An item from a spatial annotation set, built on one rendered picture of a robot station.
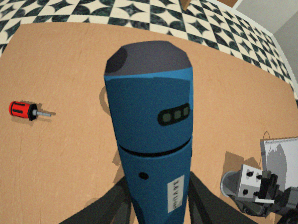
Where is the grey l-shaped bracket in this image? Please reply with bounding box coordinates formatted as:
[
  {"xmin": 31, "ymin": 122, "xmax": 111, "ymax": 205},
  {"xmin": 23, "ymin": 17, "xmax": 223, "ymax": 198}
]
[{"xmin": 235, "ymin": 164, "xmax": 274, "ymax": 203}]

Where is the red screwdriver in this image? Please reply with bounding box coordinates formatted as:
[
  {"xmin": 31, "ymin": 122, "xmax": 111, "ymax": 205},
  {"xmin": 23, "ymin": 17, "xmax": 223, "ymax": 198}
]
[{"xmin": 9, "ymin": 101, "xmax": 51, "ymax": 121}]

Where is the blue electric screwdriver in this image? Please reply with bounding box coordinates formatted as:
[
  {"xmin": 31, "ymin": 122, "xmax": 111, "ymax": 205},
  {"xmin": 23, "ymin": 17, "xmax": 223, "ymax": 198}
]
[{"xmin": 104, "ymin": 41, "xmax": 193, "ymax": 224}]

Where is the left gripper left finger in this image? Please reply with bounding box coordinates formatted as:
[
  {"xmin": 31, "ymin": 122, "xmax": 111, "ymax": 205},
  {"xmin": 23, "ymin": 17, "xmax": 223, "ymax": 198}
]
[{"xmin": 59, "ymin": 175, "xmax": 132, "ymax": 224}]

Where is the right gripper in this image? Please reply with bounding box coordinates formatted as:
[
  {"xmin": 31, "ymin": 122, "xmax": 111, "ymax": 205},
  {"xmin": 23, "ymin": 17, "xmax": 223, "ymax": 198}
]
[{"xmin": 229, "ymin": 171, "xmax": 284, "ymax": 217}]

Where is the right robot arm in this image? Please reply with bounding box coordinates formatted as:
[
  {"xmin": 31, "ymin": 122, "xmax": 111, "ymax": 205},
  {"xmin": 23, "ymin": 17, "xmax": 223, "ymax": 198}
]
[{"xmin": 275, "ymin": 187, "xmax": 298, "ymax": 224}]

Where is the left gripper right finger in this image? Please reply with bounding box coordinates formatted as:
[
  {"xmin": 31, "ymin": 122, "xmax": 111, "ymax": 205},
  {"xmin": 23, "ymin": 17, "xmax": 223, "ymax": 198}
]
[{"xmin": 188, "ymin": 171, "xmax": 258, "ymax": 224}]

